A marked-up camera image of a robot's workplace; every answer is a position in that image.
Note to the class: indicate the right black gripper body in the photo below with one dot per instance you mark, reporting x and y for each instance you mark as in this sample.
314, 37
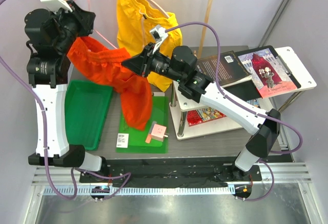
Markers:
154, 63

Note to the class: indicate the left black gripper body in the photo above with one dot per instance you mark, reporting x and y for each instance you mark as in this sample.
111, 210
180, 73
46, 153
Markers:
70, 27

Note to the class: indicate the pink wire hanger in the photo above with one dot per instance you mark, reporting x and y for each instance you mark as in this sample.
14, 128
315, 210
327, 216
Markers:
97, 32

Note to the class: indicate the orange shorts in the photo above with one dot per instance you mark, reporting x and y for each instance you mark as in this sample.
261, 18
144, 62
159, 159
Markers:
103, 66

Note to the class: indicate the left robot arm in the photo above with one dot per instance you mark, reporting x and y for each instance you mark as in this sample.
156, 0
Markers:
51, 35

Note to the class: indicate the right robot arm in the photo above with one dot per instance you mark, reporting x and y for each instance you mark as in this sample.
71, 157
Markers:
194, 85

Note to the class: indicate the yellow shorts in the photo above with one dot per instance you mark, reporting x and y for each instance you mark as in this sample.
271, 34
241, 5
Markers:
135, 19

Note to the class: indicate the green plastic tray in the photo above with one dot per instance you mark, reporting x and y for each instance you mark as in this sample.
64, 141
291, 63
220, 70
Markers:
86, 109

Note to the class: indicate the white two-tier shelf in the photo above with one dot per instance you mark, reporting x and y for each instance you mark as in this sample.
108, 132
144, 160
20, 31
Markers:
182, 105

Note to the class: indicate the red treehouse book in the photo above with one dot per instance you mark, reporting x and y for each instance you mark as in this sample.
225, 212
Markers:
203, 115

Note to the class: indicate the pink cube power adapter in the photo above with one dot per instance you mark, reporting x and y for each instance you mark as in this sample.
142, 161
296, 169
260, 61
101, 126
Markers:
159, 132

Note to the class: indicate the orange blue highlighter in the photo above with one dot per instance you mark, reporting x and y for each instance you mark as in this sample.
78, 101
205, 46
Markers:
148, 138

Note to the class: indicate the green clipboard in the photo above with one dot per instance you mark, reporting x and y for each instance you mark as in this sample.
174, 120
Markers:
131, 140

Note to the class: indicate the black hardcover book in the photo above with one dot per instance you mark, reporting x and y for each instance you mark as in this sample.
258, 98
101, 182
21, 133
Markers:
230, 71

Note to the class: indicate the illustrated red castle book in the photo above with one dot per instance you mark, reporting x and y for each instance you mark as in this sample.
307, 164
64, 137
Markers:
269, 75

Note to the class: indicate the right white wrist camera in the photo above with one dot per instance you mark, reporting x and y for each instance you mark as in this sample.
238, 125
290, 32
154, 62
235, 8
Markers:
160, 35

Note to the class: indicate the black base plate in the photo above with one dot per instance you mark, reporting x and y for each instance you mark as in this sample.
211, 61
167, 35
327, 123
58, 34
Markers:
178, 172

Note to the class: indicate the aluminium rail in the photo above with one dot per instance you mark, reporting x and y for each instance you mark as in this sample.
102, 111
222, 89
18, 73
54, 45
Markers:
278, 173

